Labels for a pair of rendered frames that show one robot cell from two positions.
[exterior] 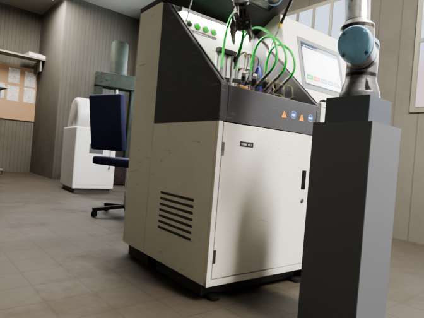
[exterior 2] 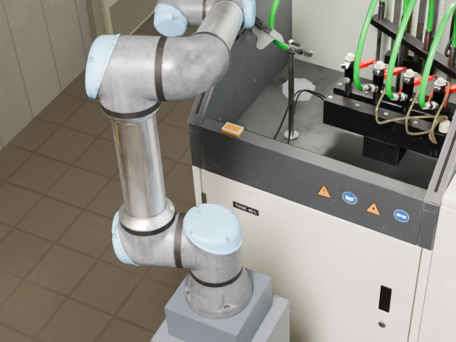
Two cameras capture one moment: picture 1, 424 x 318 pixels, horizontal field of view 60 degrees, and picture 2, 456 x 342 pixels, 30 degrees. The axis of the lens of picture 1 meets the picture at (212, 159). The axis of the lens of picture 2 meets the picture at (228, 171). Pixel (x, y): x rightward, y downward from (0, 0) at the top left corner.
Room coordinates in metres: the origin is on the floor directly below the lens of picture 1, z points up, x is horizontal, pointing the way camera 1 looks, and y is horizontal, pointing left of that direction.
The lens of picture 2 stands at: (1.06, -1.72, 2.38)
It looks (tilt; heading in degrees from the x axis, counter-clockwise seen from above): 42 degrees down; 70
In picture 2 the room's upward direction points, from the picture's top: 4 degrees counter-clockwise
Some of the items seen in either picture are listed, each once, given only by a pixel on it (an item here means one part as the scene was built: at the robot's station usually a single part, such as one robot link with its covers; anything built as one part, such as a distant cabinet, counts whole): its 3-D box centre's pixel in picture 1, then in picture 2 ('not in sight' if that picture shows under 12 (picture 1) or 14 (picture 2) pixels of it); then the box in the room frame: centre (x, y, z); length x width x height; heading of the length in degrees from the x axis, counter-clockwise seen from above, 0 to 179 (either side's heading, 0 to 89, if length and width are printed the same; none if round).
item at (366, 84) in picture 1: (359, 87); (217, 277); (1.43, -0.56, 0.95); 0.15 x 0.15 x 0.10
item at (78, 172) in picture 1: (89, 144); not in sight; (5.29, 1.79, 0.66); 0.76 x 0.61 x 1.32; 39
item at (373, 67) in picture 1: (362, 57); (210, 241); (1.43, -0.55, 1.07); 0.13 x 0.12 x 0.14; 150
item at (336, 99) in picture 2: not in sight; (388, 128); (2.05, -0.23, 0.91); 0.34 x 0.10 x 0.15; 128
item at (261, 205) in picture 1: (268, 199); (303, 289); (1.78, -0.29, 0.44); 0.65 x 0.02 x 0.68; 128
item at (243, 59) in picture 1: (245, 69); not in sight; (2.33, -0.17, 1.20); 0.13 x 0.03 x 0.31; 128
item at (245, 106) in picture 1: (273, 113); (308, 178); (1.79, -0.28, 0.87); 0.62 x 0.04 x 0.16; 128
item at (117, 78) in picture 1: (114, 113); not in sight; (6.66, 1.83, 1.28); 0.87 x 0.67 x 2.56; 131
